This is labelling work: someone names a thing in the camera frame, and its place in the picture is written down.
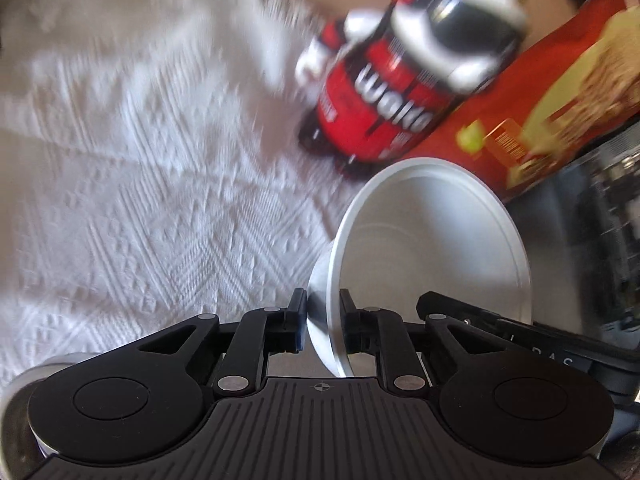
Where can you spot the white textured cloth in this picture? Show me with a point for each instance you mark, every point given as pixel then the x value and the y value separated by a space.
pixel 125 185

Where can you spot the white floral bowl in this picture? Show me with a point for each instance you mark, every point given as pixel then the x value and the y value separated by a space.
pixel 35 371

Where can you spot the panda figurine in red suit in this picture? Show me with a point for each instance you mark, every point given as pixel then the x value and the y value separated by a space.
pixel 380 95

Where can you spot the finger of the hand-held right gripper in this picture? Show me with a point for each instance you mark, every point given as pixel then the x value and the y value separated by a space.
pixel 465 312

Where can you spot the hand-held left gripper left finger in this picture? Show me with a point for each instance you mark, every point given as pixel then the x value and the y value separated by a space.
pixel 299 332

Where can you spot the white computer case glass panel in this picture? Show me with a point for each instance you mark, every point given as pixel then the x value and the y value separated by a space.
pixel 590 240

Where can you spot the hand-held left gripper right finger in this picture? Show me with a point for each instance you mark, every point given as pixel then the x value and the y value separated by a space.
pixel 350 320

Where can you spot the red snack bag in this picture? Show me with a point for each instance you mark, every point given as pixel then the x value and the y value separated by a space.
pixel 550 85

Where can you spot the white bowl with orange logo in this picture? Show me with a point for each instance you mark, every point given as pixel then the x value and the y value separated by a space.
pixel 425 240

